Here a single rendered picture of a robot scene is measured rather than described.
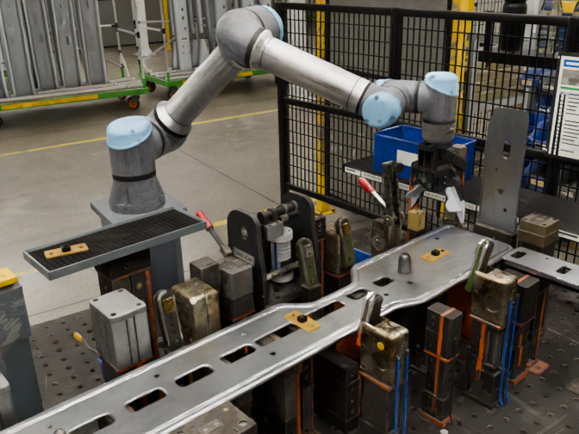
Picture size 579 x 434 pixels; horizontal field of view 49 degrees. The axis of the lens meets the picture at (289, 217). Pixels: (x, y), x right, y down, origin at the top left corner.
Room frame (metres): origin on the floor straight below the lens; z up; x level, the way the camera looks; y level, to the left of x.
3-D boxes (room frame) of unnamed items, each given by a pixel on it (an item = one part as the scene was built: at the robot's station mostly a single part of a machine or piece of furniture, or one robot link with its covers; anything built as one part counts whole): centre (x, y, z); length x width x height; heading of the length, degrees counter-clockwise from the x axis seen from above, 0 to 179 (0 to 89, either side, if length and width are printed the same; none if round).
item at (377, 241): (1.60, -0.26, 0.88); 0.07 x 0.06 x 0.35; 41
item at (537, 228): (1.55, -0.66, 0.88); 0.08 x 0.08 x 0.36; 41
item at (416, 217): (1.62, -0.35, 0.88); 0.04 x 0.04 x 0.36; 41
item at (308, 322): (1.16, -0.02, 1.01); 0.08 x 0.04 x 0.01; 41
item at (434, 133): (1.45, -0.36, 1.33); 0.08 x 0.08 x 0.05
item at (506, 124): (1.64, -0.58, 1.17); 0.12 x 0.01 x 0.34; 41
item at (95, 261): (1.27, 0.37, 1.16); 0.37 x 0.14 x 0.02; 131
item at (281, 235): (1.38, 0.04, 0.94); 0.18 x 0.13 x 0.49; 131
